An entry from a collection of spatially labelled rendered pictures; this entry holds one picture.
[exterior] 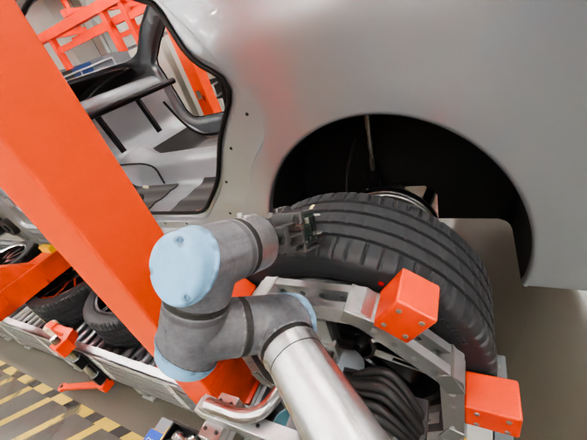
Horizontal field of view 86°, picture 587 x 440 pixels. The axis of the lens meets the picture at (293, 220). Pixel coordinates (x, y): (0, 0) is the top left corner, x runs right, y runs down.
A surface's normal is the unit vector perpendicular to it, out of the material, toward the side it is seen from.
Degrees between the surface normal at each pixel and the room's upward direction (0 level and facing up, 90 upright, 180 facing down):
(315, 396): 7
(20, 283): 90
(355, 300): 0
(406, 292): 35
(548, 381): 0
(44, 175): 90
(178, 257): 59
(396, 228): 26
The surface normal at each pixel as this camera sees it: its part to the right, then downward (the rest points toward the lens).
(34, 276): 0.88, 0.00
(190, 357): 0.33, 0.40
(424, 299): 0.27, -0.66
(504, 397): -0.29, -0.80
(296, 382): -0.58, -0.54
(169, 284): -0.49, 0.06
